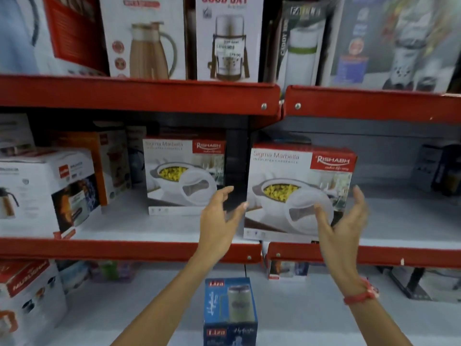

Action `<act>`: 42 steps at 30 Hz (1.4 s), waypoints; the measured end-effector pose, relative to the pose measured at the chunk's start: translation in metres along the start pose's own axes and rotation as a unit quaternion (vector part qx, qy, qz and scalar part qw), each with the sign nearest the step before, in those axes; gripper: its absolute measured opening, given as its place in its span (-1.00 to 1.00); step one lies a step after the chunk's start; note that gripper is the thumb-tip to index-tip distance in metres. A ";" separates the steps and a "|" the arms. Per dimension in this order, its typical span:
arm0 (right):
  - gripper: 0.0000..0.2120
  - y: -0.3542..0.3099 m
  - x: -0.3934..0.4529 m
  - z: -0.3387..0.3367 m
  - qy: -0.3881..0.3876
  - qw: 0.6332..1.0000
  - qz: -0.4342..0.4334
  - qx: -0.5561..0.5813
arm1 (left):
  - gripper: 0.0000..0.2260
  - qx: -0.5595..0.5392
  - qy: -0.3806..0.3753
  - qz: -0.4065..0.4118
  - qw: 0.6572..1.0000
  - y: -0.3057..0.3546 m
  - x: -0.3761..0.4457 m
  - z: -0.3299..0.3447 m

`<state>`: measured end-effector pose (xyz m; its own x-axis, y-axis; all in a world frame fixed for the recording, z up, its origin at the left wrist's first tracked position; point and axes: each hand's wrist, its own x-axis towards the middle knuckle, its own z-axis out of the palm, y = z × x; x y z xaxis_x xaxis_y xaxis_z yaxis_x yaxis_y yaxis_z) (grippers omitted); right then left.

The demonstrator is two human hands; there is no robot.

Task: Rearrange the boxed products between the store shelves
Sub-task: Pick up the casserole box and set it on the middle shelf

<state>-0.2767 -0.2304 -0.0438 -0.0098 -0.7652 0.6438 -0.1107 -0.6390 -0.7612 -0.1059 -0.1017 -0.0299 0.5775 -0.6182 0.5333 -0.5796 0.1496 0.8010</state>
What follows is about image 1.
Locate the person's left hand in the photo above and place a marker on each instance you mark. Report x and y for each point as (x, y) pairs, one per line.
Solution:
(216, 230)

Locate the person's right hand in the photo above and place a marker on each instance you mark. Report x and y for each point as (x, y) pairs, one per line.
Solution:
(344, 248)

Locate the person's left thumb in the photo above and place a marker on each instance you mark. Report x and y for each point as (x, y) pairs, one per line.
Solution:
(223, 194)

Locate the person's right thumb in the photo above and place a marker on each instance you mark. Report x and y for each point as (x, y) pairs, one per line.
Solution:
(323, 219)

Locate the person's right forearm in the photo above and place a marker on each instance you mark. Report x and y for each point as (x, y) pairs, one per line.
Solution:
(371, 320)

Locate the person's left forearm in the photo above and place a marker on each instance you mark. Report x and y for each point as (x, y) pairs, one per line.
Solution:
(176, 299)

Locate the small white casserole box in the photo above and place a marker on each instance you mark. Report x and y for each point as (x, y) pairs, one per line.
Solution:
(180, 165)

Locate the large white casserole box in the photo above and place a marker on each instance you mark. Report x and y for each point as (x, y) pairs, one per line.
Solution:
(288, 169)

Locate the small red and white box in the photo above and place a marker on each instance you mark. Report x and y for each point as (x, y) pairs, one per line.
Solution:
(284, 268)

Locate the box with dark kettle picture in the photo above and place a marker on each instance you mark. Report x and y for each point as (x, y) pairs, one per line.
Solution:
(136, 158)

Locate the blue tumbler box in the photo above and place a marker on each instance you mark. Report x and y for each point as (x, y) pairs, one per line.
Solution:
(230, 313)

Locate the orange and white box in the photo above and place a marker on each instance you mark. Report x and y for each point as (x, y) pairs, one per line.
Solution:
(108, 162)

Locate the grey and black box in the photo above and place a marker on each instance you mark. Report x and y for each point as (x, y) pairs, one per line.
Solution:
(425, 284)

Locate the dark grey box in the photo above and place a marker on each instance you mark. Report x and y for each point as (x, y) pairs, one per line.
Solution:
(437, 169)

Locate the green container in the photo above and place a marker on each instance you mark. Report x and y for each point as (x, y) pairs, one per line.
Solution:
(108, 270)

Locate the white box with steel carrier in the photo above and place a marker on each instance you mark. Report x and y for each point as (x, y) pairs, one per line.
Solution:
(230, 39)

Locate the black box with white bottle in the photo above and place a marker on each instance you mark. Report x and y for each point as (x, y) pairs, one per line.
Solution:
(300, 50)

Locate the pale blue box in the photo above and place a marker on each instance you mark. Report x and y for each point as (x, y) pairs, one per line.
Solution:
(74, 275)

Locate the white box with gold jug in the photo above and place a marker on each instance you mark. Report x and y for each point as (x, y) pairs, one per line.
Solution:
(144, 39)

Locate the white box with flask picture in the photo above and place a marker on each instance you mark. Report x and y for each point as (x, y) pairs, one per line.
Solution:
(39, 190)

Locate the grey mixer grinder box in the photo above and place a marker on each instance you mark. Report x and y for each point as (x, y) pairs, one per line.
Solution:
(392, 43)

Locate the white appliance box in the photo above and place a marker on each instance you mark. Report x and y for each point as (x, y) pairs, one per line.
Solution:
(14, 131)

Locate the red and white cookware box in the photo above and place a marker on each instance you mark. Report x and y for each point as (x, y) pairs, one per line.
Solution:
(28, 299)

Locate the white and blue kettle box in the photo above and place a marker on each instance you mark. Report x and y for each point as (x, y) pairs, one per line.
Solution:
(21, 35)

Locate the black shelf upright post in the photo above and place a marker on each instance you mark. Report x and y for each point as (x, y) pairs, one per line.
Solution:
(236, 158)

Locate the red shelf rail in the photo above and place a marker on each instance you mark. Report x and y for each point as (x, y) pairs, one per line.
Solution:
(371, 104)
(108, 250)
(137, 95)
(396, 256)

